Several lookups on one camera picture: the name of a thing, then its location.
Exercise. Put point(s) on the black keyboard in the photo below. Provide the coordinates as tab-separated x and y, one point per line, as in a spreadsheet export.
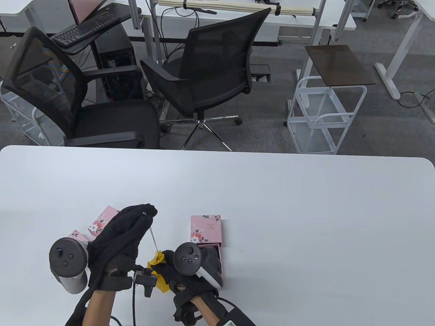
85	29

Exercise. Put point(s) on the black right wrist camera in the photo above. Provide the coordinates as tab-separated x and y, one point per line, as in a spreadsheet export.
187	314

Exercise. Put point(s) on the black mesh office chair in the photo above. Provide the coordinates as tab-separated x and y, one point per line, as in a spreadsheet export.
112	122

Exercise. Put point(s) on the black right forearm module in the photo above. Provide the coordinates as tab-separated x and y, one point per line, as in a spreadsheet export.
238	319

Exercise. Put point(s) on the person's left forearm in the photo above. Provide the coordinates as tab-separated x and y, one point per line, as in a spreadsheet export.
98	305

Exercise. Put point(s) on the pink floral jewelry box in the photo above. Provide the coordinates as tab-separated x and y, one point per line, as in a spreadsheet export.
102	220
76	235
207	227

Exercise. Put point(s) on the person's left hand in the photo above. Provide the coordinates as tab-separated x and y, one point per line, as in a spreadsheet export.
119	234

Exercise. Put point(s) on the black computer tower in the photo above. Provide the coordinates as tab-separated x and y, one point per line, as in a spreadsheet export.
115	57

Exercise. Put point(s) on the floor power box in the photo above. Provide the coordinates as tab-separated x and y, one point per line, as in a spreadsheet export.
260	70

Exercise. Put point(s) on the brown board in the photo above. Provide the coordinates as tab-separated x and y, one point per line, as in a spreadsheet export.
340	64

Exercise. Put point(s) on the grey hand controller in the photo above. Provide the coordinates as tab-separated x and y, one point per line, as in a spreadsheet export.
66	256
187	258

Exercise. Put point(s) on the pink jewelry box drawer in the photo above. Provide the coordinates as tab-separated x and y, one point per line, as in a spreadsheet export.
210	245

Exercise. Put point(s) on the yellow cleaning cloth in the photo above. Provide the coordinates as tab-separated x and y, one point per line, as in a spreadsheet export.
159	259

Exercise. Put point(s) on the black left forearm module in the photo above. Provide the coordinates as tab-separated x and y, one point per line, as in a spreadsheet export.
73	317

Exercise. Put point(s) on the person's right hand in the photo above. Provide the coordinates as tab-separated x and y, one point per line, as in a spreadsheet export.
190	288

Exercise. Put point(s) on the white desk with angled leg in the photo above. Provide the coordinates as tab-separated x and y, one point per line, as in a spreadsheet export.
405	40

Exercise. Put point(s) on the black chair with chrome base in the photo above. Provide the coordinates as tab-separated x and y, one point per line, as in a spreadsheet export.
210	57

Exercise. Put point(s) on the person's right forearm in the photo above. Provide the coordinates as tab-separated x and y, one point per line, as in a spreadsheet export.
207	310

